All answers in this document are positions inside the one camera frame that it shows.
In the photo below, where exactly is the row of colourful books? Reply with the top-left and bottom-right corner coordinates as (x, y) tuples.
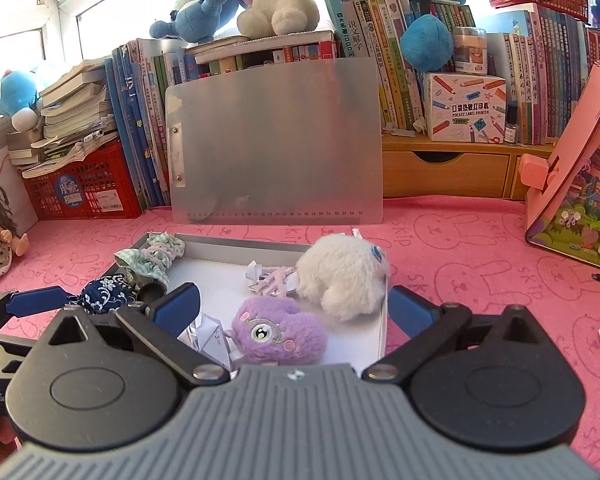
(320, 0), (593, 146)

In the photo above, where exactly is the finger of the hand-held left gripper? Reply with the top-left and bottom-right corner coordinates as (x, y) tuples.
(0, 335), (43, 376)
(0, 286), (83, 333)

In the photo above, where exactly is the large white paper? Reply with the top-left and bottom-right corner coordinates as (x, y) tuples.
(180, 312), (243, 368)

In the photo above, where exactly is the pink rabbit-print table mat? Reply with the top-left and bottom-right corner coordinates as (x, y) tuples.
(0, 195), (600, 461)

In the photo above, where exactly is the stack of worn books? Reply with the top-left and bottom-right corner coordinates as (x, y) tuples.
(7, 57), (121, 178)

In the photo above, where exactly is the flat lying book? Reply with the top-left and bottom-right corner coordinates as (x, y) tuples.
(195, 30), (336, 53)

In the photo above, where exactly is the translucent plastic board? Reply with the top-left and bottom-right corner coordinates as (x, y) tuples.
(164, 56), (384, 226)

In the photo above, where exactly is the wooden drawer shelf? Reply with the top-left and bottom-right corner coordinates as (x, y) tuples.
(381, 132), (556, 200)

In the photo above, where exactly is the white cardboard box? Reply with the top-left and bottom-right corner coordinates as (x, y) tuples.
(82, 232), (388, 368)

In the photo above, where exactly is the row of thin workbooks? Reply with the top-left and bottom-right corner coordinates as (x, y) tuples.
(105, 37), (196, 208)

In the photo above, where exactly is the big blue plush toy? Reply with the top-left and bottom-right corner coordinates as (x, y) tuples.
(352, 0), (468, 73)

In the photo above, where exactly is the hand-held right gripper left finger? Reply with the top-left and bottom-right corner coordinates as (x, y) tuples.
(47, 280), (230, 389)

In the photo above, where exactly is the blue striped plush toy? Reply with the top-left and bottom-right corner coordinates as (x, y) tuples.
(149, 0), (238, 43)

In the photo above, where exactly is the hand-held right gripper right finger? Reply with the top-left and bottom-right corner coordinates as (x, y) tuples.
(362, 283), (543, 384)

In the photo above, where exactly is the small glass bottle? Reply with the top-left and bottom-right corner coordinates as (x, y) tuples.
(504, 104), (520, 145)

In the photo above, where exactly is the navy floral cloth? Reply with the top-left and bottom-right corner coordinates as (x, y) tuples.
(77, 275), (143, 316)

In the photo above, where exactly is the pink triangular toy house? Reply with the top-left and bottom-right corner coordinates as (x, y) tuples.
(524, 60), (600, 273)

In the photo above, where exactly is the red plastic crate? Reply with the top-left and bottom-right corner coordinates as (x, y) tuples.
(22, 140), (143, 220)

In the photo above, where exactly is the green floral cloth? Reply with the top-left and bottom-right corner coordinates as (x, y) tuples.
(114, 232), (187, 291)

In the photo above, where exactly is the white box with colourful print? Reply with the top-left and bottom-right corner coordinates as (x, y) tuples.
(424, 72), (507, 142)

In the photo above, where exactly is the blue and white plush toy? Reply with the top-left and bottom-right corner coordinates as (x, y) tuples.
(0, 70), (43, 131)

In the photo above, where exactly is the purple plush toy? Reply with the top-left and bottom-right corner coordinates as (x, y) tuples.
(224, 296), (328, 366)

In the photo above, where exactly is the small white paper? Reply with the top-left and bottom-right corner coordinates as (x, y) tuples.
(244, 261), (268, 288)

